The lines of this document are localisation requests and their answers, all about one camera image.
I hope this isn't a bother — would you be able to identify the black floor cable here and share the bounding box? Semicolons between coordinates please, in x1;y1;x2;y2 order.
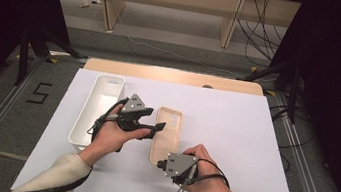
262;102;321;174

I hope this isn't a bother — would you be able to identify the black tripod stand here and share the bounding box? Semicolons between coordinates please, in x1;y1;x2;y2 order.
230;52;307;126
1;19;93;96

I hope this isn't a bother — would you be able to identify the beige phone case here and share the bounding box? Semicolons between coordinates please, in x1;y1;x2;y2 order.
147;105;186;169

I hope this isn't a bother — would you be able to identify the white table sheet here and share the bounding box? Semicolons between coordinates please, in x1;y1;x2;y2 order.
10;60;319;192

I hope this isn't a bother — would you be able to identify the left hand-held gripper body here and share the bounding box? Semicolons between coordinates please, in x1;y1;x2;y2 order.
114;91;159;140

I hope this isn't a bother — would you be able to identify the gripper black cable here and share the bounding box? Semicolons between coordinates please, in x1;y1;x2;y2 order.
9;83;131;192
163;153;235;192

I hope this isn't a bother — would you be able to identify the person's left hand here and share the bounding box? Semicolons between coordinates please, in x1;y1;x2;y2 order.
76;98;156;176

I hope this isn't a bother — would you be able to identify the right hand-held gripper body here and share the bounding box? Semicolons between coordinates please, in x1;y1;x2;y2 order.
161;150;202;190

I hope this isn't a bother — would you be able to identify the white floor cable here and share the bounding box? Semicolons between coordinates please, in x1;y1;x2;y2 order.
110;14;283;85

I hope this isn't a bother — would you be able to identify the person's right hand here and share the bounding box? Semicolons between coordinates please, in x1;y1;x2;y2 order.
176;140;252;192

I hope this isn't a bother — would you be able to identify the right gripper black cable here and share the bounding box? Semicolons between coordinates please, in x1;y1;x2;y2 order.
163;153;235;192

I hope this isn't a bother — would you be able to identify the white plastic storage bin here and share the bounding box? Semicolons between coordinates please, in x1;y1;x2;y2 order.
66;69;128;156

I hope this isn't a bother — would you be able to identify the bundle of black cables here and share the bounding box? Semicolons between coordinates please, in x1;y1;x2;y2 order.
231;0;291;71

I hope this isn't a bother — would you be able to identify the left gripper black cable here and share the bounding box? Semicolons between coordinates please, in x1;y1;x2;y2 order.
9;83;131;192

